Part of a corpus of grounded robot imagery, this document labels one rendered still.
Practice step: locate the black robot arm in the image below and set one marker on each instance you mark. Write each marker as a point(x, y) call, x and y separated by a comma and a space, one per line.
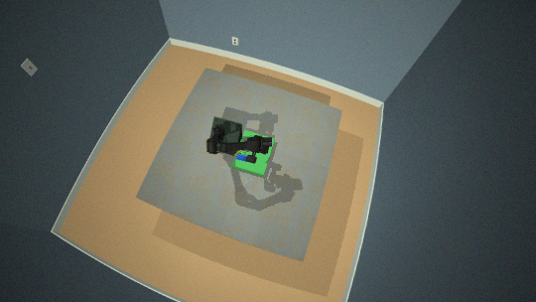
point(255, 144)

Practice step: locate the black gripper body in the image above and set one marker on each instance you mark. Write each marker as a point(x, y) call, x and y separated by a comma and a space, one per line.
point(251, 158)

